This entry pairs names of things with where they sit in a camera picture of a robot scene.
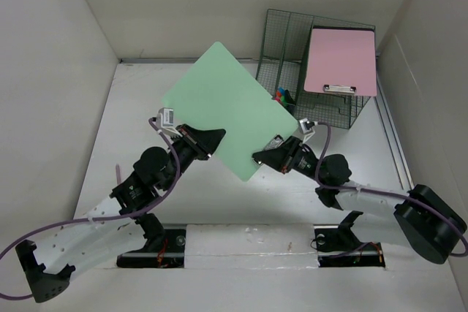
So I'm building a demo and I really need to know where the black clipboard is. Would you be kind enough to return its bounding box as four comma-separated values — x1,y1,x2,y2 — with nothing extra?
312,26,375,32

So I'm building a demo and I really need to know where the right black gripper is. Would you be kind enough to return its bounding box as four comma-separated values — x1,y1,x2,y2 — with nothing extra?
252,134,326,185

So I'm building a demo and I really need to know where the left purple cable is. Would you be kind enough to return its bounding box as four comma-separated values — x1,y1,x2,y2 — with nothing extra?
0,117,181,300

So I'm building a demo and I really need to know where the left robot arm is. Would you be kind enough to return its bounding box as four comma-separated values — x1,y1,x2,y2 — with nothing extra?
15,124,226,303

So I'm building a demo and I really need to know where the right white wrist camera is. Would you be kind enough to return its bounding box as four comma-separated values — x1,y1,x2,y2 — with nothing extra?
298,118,316,144

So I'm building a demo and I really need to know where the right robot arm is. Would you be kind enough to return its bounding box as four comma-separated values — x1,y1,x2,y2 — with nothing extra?
252,137,467,265

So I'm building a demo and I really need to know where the purple cable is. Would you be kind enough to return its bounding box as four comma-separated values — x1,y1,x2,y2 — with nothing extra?
312,121,468,258
0,117,181,300

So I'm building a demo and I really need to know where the green wire desk organizer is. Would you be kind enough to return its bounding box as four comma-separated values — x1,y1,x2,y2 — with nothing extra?
255,9,376,129

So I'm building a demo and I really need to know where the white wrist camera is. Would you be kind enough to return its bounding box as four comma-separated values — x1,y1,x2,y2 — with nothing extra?
156,107,179,137
298,118,316,144

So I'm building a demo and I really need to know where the green clipboard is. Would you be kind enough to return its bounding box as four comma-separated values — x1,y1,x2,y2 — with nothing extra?
162,42,298,181

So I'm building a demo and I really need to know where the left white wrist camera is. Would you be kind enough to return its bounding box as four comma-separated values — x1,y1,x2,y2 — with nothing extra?
156,107,179,137

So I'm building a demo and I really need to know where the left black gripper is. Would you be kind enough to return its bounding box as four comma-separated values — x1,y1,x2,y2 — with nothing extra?
162,124,226,192

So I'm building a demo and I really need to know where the pink clipboard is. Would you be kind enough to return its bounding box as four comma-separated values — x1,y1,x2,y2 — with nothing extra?
303,26,377,96

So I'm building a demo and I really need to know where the pink pen on wall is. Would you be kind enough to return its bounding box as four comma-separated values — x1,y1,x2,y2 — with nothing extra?
115,164,121,185

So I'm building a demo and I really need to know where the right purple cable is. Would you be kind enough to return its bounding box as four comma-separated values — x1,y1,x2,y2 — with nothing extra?
312,121,468,258

